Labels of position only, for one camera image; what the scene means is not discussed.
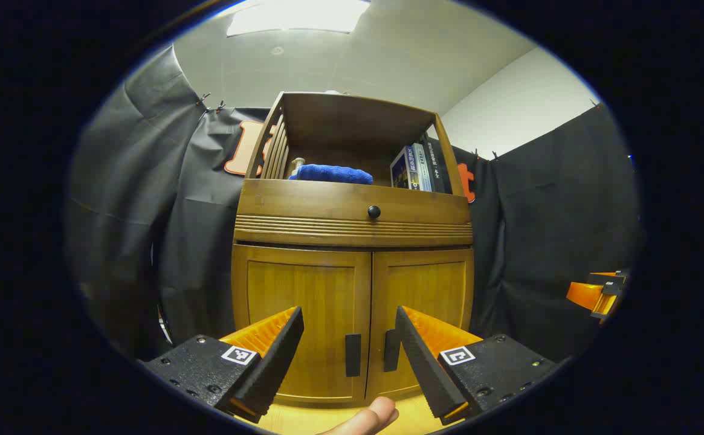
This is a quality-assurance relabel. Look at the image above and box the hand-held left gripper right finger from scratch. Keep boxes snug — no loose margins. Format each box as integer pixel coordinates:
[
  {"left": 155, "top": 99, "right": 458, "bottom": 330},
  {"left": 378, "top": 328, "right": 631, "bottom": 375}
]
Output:
[{"left": 395, "top": 306, "right": 558, "bottom": 426}]

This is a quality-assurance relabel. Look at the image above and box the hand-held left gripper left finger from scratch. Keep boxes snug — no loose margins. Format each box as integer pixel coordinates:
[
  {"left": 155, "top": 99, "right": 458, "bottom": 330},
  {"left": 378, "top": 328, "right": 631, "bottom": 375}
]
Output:
[{"left": 139, "top": 306, "right": 305, "bottom": 424}]

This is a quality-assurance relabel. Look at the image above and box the wooden shoe cabinet door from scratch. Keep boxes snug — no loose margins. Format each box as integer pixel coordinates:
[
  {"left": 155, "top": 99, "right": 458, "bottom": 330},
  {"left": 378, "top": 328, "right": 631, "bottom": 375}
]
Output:
[
  {"left": 232, "top": 244, "right": 372, "bottom": 404},
  {"left": 367, "top": 248, "right": 474, "bottom": 399}
]

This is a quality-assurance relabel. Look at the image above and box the wooden double-door shoe cabinet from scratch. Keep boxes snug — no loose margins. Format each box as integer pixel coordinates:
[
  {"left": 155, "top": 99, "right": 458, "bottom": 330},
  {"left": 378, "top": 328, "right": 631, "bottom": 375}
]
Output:
[{"left": 231, "top": 91, "right": 474, "bottom": 407}]

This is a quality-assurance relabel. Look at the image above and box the black backdrop cloth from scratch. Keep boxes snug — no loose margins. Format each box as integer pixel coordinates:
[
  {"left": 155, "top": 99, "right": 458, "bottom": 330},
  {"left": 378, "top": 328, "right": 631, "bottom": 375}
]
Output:
[{"left": 65, "top": 45, "right": 641, "bottom": 363}]

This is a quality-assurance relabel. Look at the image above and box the wooden drawer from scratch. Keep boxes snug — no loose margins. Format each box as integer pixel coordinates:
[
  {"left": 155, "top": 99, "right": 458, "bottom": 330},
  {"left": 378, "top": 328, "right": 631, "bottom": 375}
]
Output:
[{"left": 234, "top": 179, "right": 473, "bottom": 247}]

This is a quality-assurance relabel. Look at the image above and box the blue towel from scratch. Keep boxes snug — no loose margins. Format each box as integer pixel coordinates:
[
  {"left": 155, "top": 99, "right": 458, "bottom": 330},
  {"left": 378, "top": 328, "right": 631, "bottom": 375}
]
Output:
[{"left": 288, "top": 164, "right": 374, "bottom": 185}]

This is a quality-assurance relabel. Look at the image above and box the blue cover book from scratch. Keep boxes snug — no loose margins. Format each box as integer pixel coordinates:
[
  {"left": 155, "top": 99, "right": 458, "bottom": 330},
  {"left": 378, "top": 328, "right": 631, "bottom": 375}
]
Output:
[{"left": 390, "top": 147, "right": 419, "bottom": 190}]

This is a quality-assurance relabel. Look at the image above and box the grey spine book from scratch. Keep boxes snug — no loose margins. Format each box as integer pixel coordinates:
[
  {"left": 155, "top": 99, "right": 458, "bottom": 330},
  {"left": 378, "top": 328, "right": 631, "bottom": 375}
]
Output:
[{"left": 412, "top": 143, "right": 432, "bottom": 192}]

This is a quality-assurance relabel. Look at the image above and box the ceiling light panel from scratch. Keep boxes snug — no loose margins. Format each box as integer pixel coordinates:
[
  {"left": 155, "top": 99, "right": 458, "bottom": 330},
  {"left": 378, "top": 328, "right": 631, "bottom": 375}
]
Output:
[{"left": 226, "top": 0, "right": 372, "bottom": 38}]

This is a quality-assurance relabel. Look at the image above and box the black door handle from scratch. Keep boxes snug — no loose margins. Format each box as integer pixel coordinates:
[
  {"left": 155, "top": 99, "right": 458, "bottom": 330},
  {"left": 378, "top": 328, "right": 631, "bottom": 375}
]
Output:
[
  {"left": 345, "top": 333, "right": 362, "bottom": 378},
  {"left": 384, "top": 329, "right": 401, "bottom": 373}
]

